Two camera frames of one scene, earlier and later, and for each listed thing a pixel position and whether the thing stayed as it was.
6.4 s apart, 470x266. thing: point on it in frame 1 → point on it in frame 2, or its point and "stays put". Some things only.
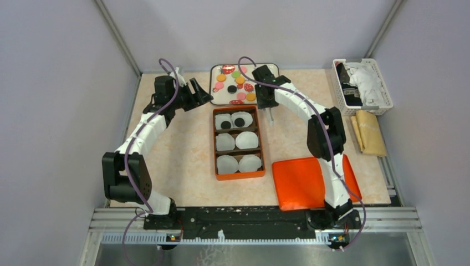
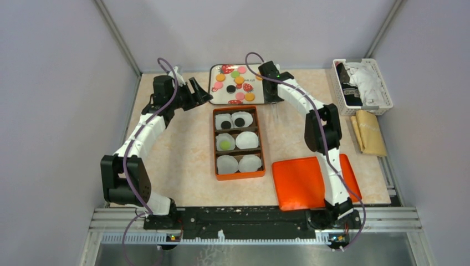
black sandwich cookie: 225,124 stays put
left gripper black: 200,97 stays put
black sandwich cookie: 239,122 stays put
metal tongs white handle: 269,112 → 275,108
